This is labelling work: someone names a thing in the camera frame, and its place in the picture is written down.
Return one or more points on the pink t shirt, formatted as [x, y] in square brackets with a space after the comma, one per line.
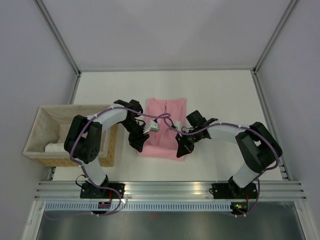
[163, 144]

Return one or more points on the aluminium mounting rail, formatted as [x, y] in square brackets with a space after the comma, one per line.
[190, 191]

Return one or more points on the wicker basket with liner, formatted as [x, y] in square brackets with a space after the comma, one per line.
[51, 125]

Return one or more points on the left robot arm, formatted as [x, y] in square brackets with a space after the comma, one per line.
[83, 141]

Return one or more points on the rolled white t shirt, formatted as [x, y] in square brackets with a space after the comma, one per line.
[54, 147]

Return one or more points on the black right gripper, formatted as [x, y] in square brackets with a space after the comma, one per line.
[184, 148]

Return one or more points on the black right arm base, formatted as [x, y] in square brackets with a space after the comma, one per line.
[229, 191]

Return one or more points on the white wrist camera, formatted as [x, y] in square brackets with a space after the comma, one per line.
[177, 125]
[151, 126]

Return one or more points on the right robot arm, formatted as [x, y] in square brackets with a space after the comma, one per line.
[257, 146]

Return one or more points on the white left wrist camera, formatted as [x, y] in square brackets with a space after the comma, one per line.
[151, 126]

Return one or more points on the aluminium frame rail back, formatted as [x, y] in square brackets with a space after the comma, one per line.
[165, 69]

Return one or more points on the aluminium frame post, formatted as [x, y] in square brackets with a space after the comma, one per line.
[56, 34]
[275, 34]

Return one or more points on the white slotted cable duct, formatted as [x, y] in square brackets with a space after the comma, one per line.
[215, 206]

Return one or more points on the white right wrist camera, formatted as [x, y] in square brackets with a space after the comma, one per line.
[177, 125]

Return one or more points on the aluminium frame post left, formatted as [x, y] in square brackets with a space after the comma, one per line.
[56, 34]

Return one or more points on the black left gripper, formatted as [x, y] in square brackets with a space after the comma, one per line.
[137, 141]

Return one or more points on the aluminium frame post right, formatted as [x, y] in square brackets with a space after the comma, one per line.
[275, 34]

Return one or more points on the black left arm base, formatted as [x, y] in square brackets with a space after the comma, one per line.
[88, 191]

